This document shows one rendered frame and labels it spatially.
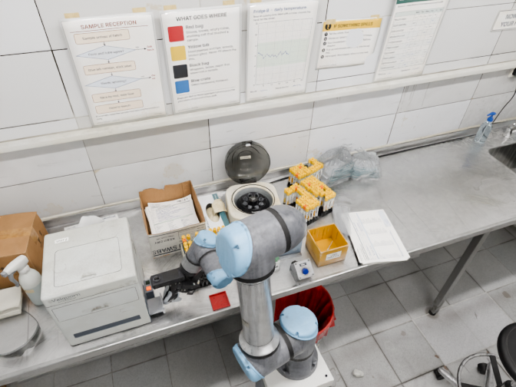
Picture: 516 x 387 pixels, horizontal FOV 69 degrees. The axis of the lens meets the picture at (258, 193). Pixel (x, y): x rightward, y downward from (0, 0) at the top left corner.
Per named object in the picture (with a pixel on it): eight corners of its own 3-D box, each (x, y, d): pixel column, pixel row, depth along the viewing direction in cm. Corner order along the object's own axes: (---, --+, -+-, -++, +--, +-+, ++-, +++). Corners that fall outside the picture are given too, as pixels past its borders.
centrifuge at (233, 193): (233, 246, 166) (232, 228, 158) (224, 201, 188) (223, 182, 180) (286, 239, 170) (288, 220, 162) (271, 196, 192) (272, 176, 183)
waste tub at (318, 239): (317, 268, 159) (320, 253, 152) (304, 244, 168) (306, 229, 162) (345, 259, 163) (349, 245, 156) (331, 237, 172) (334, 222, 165)
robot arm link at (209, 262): (245, 267, 120) (228, 242, 126) (213, 282, 116) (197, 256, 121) (243, 279, 126) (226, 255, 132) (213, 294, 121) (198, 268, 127)
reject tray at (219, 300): (213, 311, 143) (213, 309, 143) (208, 296, 148) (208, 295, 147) (230, 305, 145) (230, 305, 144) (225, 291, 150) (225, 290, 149)
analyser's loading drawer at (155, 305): (107, 330, 134) (104, 322, 131) (106, 314, 139) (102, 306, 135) (165, 312, 140) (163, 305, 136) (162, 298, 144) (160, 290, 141)
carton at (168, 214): (152, 259, 160) (146, 236, 150) (143, 213, 180) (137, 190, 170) (209, 245, 167) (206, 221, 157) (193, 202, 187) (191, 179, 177)
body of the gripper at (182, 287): (191, 296, 138) (206, 275, 133) (170, 296, 133) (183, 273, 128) (186, 280, 144) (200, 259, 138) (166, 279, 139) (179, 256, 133)
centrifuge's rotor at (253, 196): (239, 223, 170) (239, 211, 165) (234, 200, 181) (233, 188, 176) (272, 218, 172) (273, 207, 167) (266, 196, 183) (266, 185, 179)
